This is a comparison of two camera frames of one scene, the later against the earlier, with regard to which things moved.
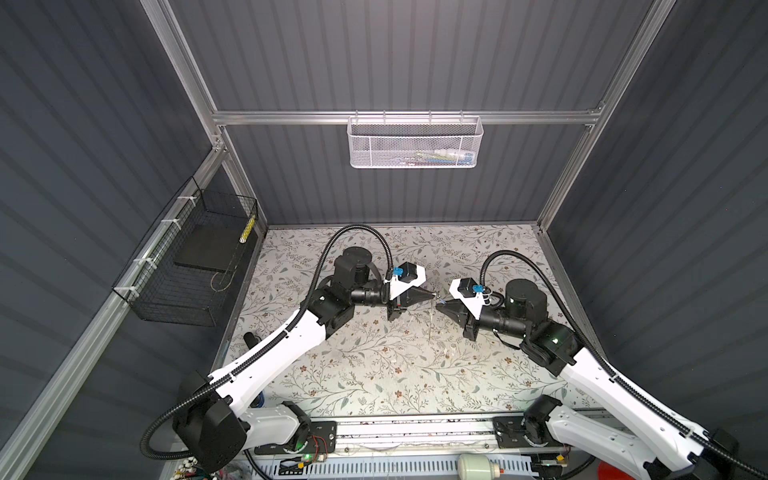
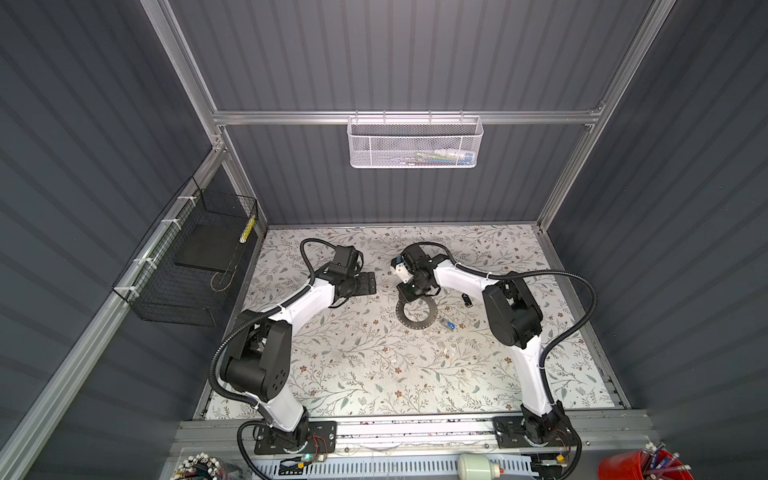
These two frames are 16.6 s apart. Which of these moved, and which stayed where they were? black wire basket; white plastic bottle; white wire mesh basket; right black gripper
Moved: right black gripper
Stayed: black wire basket; white plastic bottle; white wire mesh basket
